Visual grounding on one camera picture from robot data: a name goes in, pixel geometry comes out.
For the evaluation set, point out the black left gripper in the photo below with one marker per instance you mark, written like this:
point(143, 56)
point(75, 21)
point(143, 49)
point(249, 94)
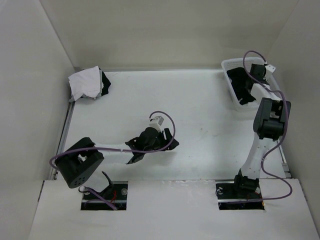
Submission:
point(167, 136)

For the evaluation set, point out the white garment in basket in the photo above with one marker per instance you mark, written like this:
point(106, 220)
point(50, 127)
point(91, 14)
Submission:
point(250, 105)

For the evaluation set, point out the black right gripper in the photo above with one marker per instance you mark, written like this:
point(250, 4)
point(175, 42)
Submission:
point(263, 79)

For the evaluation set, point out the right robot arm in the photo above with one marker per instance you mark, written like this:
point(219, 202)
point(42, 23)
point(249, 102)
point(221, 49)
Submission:
point(269, 126)

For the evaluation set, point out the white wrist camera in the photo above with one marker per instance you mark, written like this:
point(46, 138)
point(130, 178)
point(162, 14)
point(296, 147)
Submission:
point(269, 69)
point(156, 122)

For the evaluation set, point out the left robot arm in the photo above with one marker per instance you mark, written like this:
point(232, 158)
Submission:
point(85, 156)

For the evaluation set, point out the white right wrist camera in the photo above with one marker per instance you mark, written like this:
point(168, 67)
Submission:
point(269, 69)

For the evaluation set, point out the folded black tank top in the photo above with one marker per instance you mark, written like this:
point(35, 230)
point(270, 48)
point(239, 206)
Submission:
point(104, 82)

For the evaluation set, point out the white plastic laundry basket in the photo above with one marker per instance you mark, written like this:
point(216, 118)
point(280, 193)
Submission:
point(234, 63)

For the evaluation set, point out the black tank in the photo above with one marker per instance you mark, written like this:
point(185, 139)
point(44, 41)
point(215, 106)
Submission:
point(104, 82)
point(238, 77)

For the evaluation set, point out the folded grey tank top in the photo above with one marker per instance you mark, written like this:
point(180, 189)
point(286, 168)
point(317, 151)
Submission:
point(100, 87)

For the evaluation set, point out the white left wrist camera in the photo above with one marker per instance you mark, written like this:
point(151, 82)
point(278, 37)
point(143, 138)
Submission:
point(156, 122)

